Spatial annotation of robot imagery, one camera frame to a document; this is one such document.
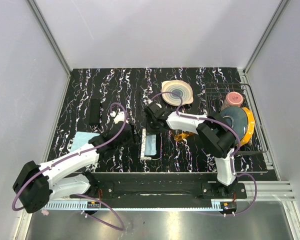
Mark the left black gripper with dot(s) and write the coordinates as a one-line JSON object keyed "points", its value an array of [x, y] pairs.
{"points": [[132, 139]]}

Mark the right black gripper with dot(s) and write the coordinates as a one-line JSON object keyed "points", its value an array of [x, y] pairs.
{"points": [[149, 119]]}

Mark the light blue cleaning cloth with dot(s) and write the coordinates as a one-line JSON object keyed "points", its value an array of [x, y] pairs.
{"points": [[150, 145]]}

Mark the amber sunglasses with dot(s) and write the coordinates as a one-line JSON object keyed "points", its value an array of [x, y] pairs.
{"points": [[182, 136]]}

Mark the white geometric glasses case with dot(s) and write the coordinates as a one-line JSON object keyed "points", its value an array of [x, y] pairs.
{"points": [[158, 156]]}

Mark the black rectangular glasses case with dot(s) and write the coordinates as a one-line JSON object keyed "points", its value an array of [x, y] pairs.
{"points": [[94, 112]]}

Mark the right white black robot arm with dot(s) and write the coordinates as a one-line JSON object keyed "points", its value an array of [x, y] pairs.
{"points": [[218, 138]]}

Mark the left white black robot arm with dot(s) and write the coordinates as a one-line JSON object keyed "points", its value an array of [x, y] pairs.
{"points": [[37, 184]]}

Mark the beige plate with blue rings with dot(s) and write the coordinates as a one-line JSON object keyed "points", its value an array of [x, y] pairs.
{"points": [[177, 91]]}

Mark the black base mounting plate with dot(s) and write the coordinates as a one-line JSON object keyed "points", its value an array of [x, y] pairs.
{"points": [[145, 184]]}

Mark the pink cup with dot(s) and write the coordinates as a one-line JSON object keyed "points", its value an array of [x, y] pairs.
{"points": [[233, 99]]}

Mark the dark blue bowl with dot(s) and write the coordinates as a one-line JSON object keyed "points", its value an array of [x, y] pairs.
{"points": [[237, 119]]}

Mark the yellow bowl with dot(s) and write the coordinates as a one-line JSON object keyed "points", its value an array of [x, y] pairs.
{"points": [[251, 127]]}

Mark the black wire dish rack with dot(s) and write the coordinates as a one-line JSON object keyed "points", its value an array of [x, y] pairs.
{"points": [[215, 94]]}

